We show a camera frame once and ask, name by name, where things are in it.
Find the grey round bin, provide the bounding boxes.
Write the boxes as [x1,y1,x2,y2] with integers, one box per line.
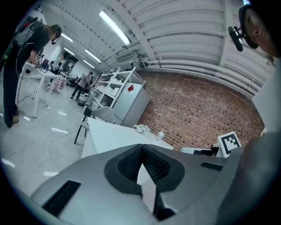
[78,93,90,108]

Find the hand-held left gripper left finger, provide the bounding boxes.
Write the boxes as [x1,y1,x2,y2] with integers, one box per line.
[30,143,159,225]

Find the white desk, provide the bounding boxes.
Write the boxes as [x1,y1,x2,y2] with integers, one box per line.
[80,117,176,187]

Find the white wall air conditioner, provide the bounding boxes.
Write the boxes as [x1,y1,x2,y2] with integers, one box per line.
[115,51,134,62]

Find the person's head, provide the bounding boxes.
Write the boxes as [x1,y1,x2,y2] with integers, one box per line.
[240,0,281,58]

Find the black head mount band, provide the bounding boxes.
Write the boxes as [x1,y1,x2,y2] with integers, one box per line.
[238,4,259,50]

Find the white table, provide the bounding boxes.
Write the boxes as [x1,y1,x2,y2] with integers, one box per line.
[16,62,60,119]

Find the small white bottle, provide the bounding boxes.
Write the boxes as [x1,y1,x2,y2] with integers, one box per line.
[156,129,166,142]

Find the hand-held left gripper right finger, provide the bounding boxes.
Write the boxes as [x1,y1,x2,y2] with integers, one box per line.
[142,144,228,225]

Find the white refrigerator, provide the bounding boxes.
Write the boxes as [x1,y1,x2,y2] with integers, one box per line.
[113,83,151,128]

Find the grey chair with black legs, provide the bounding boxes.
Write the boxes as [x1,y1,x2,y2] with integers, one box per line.
[74,105,116,145]

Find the white shelf rack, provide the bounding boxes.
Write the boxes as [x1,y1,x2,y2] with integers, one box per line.
[89,67,147,115]

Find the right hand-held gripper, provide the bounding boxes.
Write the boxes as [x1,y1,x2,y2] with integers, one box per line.
[178,131,242,158]

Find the white flower bouquet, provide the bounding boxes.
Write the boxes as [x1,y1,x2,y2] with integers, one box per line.
[133,123,152,134]

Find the floral stool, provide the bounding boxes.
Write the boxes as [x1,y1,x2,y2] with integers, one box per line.
[51,76,66,91]

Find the black head-mounted camera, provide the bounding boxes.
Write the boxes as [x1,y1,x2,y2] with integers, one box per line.
[227,25,244,52]

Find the white ceiling pipes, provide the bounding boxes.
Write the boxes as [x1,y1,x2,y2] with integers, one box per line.
[136,58,264,96]

